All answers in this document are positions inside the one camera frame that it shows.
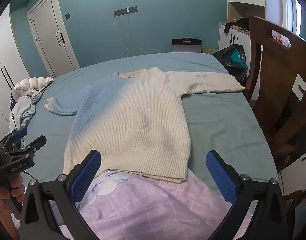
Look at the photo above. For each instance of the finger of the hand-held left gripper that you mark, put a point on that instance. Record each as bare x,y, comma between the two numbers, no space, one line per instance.
34,143
19,133

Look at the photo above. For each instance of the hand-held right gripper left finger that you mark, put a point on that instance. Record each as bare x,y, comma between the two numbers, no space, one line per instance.
85,175

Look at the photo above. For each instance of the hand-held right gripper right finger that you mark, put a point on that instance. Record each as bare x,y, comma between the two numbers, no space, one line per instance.
220,177

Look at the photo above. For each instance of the cream and blue knit sweater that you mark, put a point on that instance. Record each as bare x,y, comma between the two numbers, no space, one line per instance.
133,120

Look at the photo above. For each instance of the grey clothes pile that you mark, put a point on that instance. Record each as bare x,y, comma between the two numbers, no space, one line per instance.
20,112

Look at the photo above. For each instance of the person's left hand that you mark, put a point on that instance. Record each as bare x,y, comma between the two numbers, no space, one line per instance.
2,200

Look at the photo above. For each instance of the white down jacket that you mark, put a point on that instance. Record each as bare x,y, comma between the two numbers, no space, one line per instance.
30,85

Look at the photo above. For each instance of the bed with blue sheet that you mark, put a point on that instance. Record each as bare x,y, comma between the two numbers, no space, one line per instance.
213,120

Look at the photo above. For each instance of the pink floral quilt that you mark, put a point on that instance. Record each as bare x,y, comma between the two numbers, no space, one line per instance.
143,205

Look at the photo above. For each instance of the white wardrobe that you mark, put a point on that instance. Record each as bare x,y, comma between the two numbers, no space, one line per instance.
2,55

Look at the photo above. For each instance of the white door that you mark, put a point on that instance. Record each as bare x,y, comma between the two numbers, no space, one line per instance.
52,37

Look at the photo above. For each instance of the brown wooden chair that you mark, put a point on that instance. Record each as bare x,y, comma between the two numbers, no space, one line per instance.
275,80

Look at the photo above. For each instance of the black plastic bag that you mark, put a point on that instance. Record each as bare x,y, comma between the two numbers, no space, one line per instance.
229,57

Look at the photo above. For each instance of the low white cabinet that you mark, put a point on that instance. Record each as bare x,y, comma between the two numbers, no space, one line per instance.
225,42

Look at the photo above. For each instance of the black and grey box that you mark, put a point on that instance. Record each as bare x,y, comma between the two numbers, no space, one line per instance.
186,45

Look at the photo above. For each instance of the black cloth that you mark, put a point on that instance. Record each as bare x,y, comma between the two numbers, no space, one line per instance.
239,23

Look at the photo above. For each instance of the window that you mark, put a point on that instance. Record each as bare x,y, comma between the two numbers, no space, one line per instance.
290,10

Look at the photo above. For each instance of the dark wall switch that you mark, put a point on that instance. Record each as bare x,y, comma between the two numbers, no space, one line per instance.
67,16

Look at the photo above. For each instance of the black wall power strip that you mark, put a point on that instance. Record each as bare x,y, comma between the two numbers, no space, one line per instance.
123,11

